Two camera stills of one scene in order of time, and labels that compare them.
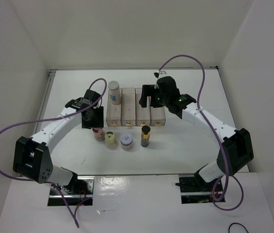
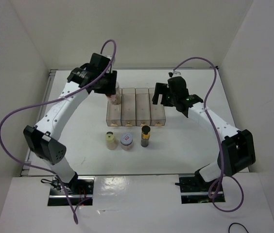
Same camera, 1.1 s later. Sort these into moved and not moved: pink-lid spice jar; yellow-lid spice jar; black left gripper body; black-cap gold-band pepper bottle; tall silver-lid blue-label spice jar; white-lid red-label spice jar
Moved: pink-lid spice jar; black left gripper body
Not moved: tall silver-lid blue-label spice jar; black-cap gold-band pepper bottle; white-lid red-label spice jar; yellow-lid spice jar
